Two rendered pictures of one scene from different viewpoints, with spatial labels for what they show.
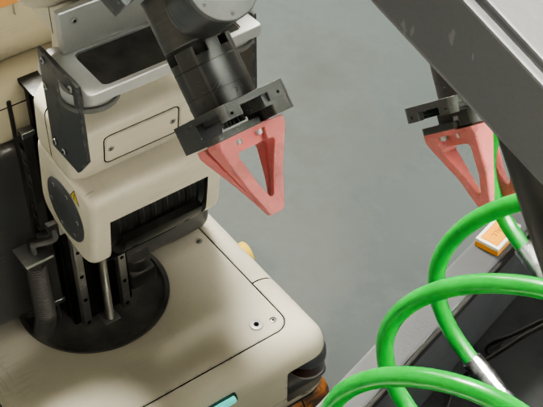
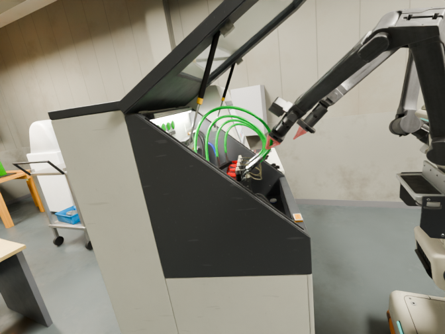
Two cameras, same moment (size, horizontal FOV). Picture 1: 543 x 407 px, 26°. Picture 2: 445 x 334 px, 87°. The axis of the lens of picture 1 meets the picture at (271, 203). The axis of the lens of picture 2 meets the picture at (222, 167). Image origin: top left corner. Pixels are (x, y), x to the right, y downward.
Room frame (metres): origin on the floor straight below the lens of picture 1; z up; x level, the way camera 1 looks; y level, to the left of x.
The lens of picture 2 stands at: (1.54, -0.91, 1.45)
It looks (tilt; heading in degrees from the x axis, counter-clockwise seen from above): 15 degrees down; 150
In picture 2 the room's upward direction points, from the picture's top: 8 degrees counter-clockwise
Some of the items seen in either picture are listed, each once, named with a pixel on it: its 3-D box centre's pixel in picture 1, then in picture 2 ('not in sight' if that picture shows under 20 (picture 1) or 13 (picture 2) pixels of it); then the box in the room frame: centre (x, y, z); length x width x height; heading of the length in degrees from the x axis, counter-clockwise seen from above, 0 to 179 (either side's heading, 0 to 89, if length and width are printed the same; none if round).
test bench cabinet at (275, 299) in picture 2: not in sight; (247, 289); (0.59, -0.33, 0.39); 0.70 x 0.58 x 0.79; 141
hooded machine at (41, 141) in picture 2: not in sight; (66, 166); (-3.19, -1.25, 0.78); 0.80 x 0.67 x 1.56; 36
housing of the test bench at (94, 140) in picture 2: not in sight; (182, 211); (0.05, -0.44, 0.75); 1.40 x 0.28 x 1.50; 141
